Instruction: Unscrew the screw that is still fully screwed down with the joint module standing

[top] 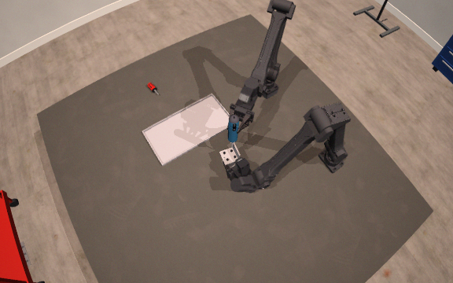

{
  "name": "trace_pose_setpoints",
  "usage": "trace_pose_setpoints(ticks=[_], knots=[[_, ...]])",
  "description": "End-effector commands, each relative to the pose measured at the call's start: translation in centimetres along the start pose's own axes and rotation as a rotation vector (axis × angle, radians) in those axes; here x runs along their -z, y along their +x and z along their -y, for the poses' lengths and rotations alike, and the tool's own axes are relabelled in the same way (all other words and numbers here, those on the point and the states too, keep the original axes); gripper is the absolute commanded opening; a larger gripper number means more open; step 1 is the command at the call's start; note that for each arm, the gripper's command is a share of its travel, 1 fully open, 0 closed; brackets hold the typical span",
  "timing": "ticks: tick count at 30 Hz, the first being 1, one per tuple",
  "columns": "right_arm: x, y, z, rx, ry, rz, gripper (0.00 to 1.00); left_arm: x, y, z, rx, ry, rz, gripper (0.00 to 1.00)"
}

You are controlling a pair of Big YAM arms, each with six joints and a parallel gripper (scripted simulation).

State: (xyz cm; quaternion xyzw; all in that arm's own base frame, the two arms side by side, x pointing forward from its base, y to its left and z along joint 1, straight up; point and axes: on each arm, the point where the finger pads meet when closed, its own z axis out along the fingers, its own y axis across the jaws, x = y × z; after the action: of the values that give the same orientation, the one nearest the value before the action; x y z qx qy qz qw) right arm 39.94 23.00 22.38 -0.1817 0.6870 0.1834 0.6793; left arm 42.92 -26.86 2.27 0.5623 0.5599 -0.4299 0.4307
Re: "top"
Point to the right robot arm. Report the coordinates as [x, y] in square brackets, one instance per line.
[261, 70]

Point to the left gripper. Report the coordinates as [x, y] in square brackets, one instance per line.
[230, 171]

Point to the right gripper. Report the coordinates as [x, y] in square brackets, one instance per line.
[243, 115]

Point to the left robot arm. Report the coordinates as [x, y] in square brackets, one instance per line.
[324, 119]

